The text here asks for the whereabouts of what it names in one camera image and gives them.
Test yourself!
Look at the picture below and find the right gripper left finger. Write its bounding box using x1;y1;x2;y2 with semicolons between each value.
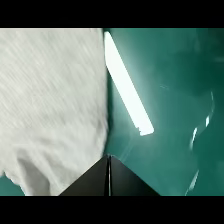
59;154;110;197

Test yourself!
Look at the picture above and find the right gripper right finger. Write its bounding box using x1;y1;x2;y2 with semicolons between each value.
108;154;161;197

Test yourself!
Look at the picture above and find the light grey garment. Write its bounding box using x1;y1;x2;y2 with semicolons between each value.
0;27;111;197

